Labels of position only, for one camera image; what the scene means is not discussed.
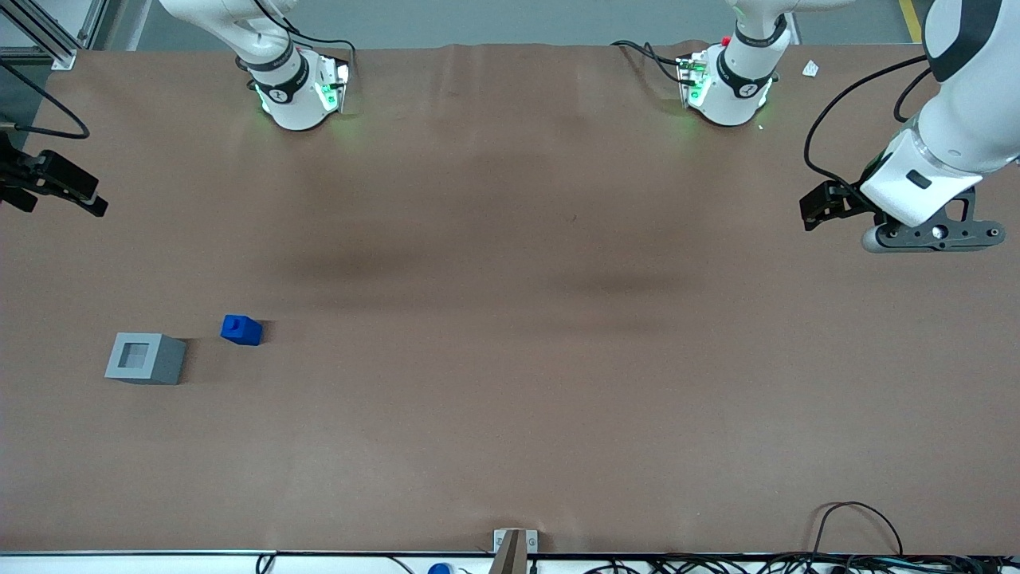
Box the blue plastic part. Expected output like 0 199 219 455
221 314 264 347

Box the gray square base block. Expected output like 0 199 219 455
104 332 188 386

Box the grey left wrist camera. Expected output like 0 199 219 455
861 187 1007 254

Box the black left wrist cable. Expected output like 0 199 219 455
803 54 935 210

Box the aluminium frame profile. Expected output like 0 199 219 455
0 0 111 71

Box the black left arm base cable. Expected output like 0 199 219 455
611 40 688 85

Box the black arm base cable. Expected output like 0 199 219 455
611 40 688 85
253 0 357 81

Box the black right arm base cable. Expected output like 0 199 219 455
253 0 357 81

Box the black looped cable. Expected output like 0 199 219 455
812 501 904 559

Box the black cable bundle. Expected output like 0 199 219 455
586 553 1020 574

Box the black thin edge cable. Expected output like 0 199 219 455
255 550 419 574

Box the metal table edge bracket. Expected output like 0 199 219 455
492 528 539 574

